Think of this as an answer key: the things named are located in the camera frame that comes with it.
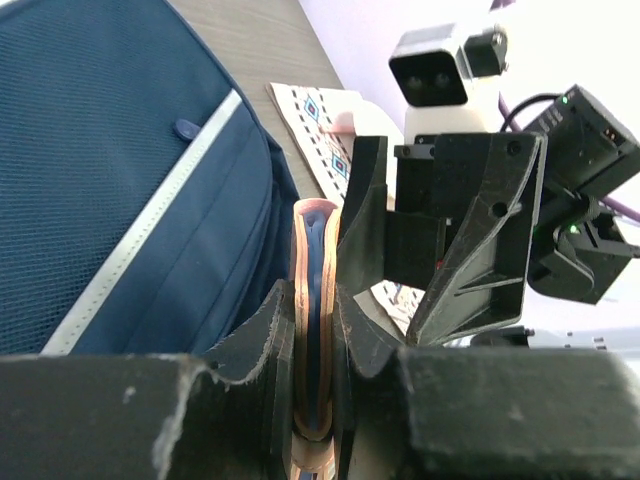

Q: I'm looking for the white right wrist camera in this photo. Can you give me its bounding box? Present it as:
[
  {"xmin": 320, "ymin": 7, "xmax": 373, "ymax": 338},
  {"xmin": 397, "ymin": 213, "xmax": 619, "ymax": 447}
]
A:
[{"xmin": 389, "ymin": 22, "xmax": 509, "ymax": 143}]

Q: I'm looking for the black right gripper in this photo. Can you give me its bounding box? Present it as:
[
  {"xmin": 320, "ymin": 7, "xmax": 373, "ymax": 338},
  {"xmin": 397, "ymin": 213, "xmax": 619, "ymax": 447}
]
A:
[{"xmin": 337, "ymin": 133, "xmax": 546, "ymax": 345}]

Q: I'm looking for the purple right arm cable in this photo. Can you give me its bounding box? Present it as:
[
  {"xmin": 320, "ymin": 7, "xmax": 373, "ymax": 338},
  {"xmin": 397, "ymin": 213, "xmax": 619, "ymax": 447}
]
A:
[{"xmin": 489, "ymin": 0, "xmax": 640, "ymax": 226}]

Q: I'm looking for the navy blue student backpack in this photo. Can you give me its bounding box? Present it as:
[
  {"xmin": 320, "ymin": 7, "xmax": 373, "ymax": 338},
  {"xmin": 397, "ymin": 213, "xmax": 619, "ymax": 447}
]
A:
[{"xmin": 1, "ymin": 1, "xmax": 298, "ymax": 355}]

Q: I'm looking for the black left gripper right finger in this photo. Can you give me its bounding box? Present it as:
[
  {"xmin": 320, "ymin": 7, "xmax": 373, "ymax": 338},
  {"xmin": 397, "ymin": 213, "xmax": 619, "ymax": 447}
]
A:
[{"xmin": 333, "ymin": 289, "xmax": 639, "ymax": 479}]

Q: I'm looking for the patterned white placemat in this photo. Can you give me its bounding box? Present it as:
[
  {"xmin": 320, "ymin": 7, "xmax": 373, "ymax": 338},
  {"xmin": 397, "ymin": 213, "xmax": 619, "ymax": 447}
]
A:
[{"xmin": 267, "ymin": 82, "xmax": 426, "ymax": 337}]

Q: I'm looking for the white paper plate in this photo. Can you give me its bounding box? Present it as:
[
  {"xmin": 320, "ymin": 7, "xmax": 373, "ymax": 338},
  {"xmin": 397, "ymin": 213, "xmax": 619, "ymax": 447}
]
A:
[{"xmin": 352, "ymin": 100, "xmax": 404, "ymax": 145}]

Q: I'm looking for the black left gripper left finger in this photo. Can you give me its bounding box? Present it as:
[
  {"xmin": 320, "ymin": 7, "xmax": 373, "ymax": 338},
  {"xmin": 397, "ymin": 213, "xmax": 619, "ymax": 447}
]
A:
[{"xmin": 1, "ymin": 281, "xmax": 295, "ymax": 479}]

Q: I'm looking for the tan leather wallet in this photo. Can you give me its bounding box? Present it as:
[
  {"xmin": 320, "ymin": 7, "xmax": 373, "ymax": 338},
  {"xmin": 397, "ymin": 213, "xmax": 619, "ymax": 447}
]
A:
[{"xmin": 290, "ymin": 198, "xmax": 341, "ymax": 479}]

